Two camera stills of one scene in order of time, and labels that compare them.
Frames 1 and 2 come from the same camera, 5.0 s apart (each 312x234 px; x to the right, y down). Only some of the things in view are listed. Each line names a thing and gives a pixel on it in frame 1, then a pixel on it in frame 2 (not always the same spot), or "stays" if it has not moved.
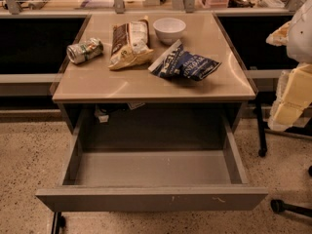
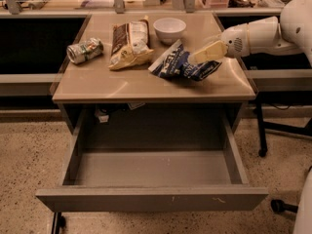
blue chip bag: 181,63 stays
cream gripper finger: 292,97 -> 234,43
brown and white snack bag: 130,44 stays
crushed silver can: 77,53 stays
